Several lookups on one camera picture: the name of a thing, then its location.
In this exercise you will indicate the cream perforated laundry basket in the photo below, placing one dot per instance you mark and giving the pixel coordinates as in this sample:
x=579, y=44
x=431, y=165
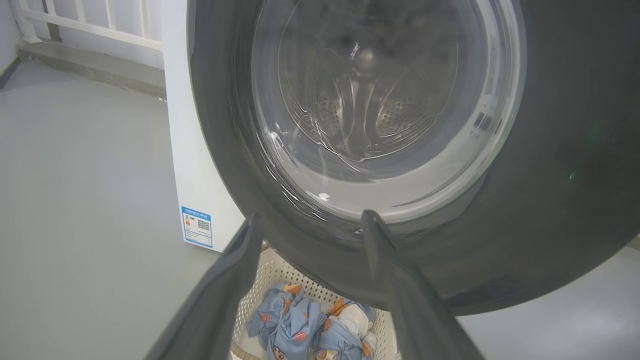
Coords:
x=272, y=272

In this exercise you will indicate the white metal railing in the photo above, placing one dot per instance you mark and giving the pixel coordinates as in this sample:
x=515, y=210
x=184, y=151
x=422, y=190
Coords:
x=95, y=25

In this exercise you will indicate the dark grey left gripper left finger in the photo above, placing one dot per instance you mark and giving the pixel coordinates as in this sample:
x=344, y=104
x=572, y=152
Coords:
x=215, y=300

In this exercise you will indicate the blue energy label sticker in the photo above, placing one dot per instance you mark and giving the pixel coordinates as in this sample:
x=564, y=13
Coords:
x=197, y=227

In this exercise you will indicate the blue garment with orange prints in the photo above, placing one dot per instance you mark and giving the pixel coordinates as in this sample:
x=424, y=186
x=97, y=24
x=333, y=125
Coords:
x=290, y=320

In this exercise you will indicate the grey concrete ledge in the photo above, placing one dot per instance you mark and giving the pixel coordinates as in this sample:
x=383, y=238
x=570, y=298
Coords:
x=95, y=67

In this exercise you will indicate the dark grey washing machine door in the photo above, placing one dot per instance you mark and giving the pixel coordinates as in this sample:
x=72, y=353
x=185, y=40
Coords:
x=550, y=200

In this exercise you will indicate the white washing machine body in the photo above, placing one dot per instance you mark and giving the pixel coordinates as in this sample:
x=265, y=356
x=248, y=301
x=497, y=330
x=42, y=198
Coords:
x=195, y=165

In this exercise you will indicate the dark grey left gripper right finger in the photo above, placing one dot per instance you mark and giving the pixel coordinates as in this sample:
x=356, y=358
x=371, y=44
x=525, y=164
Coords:
x=420, y=320

